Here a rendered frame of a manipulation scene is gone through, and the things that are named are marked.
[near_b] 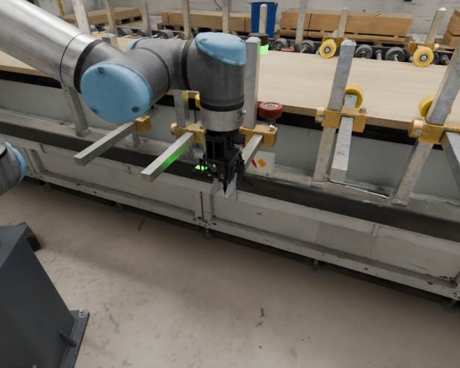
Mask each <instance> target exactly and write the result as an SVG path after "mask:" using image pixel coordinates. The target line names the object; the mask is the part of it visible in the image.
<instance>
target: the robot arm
mask: <svg viewBox="0 0 460 368"><path fill-rule="evenodd" d="M0 51H2V52H4V53H6V54H7V55H10V56H12V57H13V58H16V59H18V60H19V61H22V62H23V63H25V64H27V65H29V66H31V67H33V68H35V69H37V70H39V71H40V72H42V73H44V74H46V75H48V76H50V77H52V78H54V79H56V80H58V81H59V82H61V83H63V84H65V85H68V86H69V87H71V88H73V89H74V90H75V91H76V92H78V93H80V94H82V96H83V99H84V101H85V103H86V104H87V106H88V107H89V109H90V110H92V111H93V112H94V113H95V114H96V115H97V116H98V117H100V118H101V119H103V120H105V121H108V122H111V123H116V124H124V123H130V122H132V121H133V120H136V119H137V118H139V117H141V116H143V115H144V114H145V113H146V112H147V111H148V110H149V109H150V107H151V106H153V105H154V104H155V103H156V102H157V101H158V100H159V99H160V98H161V97H163V96H165V95H166V94H167V93H168V92H169V91H170V90H181V91H198V92H199V101H200V114H201V124H202V125H203V127H205V128H206V132H207V133H206V134H205V148H206V150H205V152H204V153H203V154H202V155H201V156H200V157H199V168H200V177H203V176H204V174H207V175H209V176H212V177H213V178H214V181H213V184H212V187H211V194H212V195H213V194H215V193H216V192H219V193H220V195H221V196H222V197H223V198H224V199H228V198H229V197H230V196H231V195H232V194H233V193H234V191H235V189H236V188H237V186H238V184H239V182H240V180H241V179H242V177H243V175H244V173H245V160H243V159H242V153H243V152H242V151H241V150H240V149H239V147H237V146H236V145H240V144H245V139H246V135H247V134H243V133H242V132H241V131H239V128H240V127H241V126H242V125H243V123H244V115H246V111H245V110H244V106H245V65H246V63H247V60H246V52H245V43H244V41H243V40H242V39H240V38H239V37H236V36H235V35H231V34H224V33H213V32H205V33H200V34H198V35H197V36H196V38H195V41H193V40H179V39H154V38H151V37H143V38H138V39H134V40H132V41H131V42H130V43H129V45H128V47H127V48H126V51H125V52H123V51H122V50H120V49H118V48H116V47H114V46H113V45H111V44H109V43H107V42H105V41H104V40H102V39H99V38H95V37H92V36H91V35H89V34H87V33H85V32H84V31H81V30H79V29H78V28H76V27H74V26H72V25H71V24H69V23H67V22H65V21H63V20H62V19H60V18H57V17H56V16H54V15H52V14H50V13H49V12H46V11H44V10H43V9H41V8H39V7H37V6H36V5H34V4H32V3H30V2H28V1H26V0H0ZM203 161H204V169H203V171H202V162H203ZM205 161H206V162H207V168H206V167H205ZM25 174H26V162H25V160H24V158H23V157H22V155H21V154H20V153H19V151H18V150H17V149H16V148H12V146H11V144H9V143H7V142H5V141H4V140H2V139H0V196H1V195H2V194H4V193H5V192H7V191H8V190H9V189H11V188H12V187H14V186H16V185H17V184H18V183H19V181H21V180H22V179H23V178H24V176H25ZM226 181H228V185H227V186H226ZM226 187H227V189H226ZM0 249H1V240H0Z"/></svg>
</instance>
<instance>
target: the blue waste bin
mask: <svg viewBox="0 0 460 368"><path fill-rule="evenodd" d="M250 4H251V33H259V19H260V6H261V5H262V4H266V5H267V27H266V34H268V35H269V38H271V39H273V36H274V31H275V20H276V17H277V10H278V7H279V5H278V2H277V3H276V2H252V3H250ZM277 6H278V7H277Z"/></svg>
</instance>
